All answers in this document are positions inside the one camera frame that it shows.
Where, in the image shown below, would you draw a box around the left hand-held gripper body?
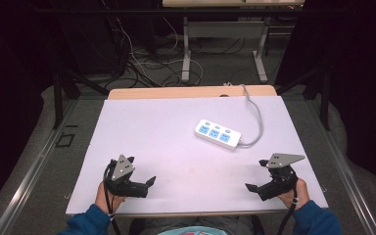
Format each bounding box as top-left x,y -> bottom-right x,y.
104,154 -> 150,199

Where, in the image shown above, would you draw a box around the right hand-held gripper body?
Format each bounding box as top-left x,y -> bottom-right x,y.
257,153 -> 306,202

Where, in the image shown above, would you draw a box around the person's right hand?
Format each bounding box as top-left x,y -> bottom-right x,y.
278,177 -> 309,211

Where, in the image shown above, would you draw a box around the person's left hand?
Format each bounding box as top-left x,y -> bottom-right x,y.
94,181 -> 126,215

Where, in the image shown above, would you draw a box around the white table sheet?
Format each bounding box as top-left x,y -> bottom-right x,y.
65,95 -> 329,216

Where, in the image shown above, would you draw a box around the white power strip blue sockets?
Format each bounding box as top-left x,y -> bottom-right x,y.
194,118 -> 243,152

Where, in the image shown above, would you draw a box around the person's torso clothing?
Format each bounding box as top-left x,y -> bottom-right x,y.
128,214 -> 266,235

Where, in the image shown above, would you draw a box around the black metal stand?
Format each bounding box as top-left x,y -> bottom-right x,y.
50,62 -> 111,130
275,60 -> 333,132

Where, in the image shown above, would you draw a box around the dark curtain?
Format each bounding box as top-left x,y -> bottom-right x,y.
273,0 -> 376,197
0,0 -> 58,219

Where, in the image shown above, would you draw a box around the table with grey metal legs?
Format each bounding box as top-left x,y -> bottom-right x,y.
162,0 -> 306,84

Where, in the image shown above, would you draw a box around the right hand-held gripper black cable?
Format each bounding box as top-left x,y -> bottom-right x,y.
275,180 -> 300,235

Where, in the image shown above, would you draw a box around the hand-held gripper black cable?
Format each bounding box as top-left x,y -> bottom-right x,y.
275,180 -> 300,235
103,160 -> 122,235

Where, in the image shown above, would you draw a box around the left hand-held gripper black cable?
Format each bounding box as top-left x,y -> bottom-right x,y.
103,160 -> 122,235

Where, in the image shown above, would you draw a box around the grey power strip cable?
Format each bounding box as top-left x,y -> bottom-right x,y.
223,82 -> 264,149

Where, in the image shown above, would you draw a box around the metal floor rail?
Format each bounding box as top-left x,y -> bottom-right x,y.
305,97 -> 376,235
0,98 -> 80,235

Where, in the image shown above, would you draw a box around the tangle of floor cables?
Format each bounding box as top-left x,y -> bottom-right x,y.
99,0 -> 207,90

